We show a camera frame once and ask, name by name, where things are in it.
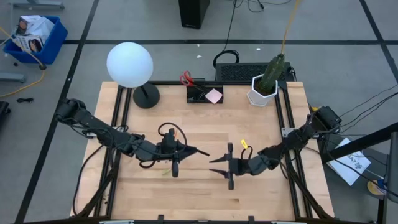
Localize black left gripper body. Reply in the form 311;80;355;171
157;128;180;178

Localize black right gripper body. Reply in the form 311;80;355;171
226;142;251;190

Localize pink sticky note pad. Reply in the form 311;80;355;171
205;88;224;105

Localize red-handled scissors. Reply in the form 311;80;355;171
179;70;206;94

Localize black mesh desk organizer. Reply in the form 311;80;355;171
186;77;225;105

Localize white hexagonal plant pot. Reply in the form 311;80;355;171
247;73;278;108

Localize black perforated metal box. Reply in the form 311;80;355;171
214;62;295;83

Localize white globe table lamp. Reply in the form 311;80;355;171
106;42;161;110

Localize green cactus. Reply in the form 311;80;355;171
259;53;286;94

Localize white paper sheet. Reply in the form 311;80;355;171
326;137;372;187

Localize black metal beam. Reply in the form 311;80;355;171
320;121;398;164

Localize black computer tower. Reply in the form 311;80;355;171
178;0;211;30

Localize blue plastic bin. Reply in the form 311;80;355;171
2;15;69;65

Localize black floor object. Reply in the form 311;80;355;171
0;100;12;126

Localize grey metal stand foot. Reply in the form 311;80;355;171
9;0;65;11
0;72;27;84

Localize white printed carton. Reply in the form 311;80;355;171
12;14;55;54

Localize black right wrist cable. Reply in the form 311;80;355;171
241;145;254;160

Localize black coiled floor cable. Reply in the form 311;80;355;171
212;0;241;70

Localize yellow hanging cable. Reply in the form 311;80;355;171
0;26;47;99
280;0;301;56

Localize grey metal post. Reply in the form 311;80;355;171
384;131;398;224

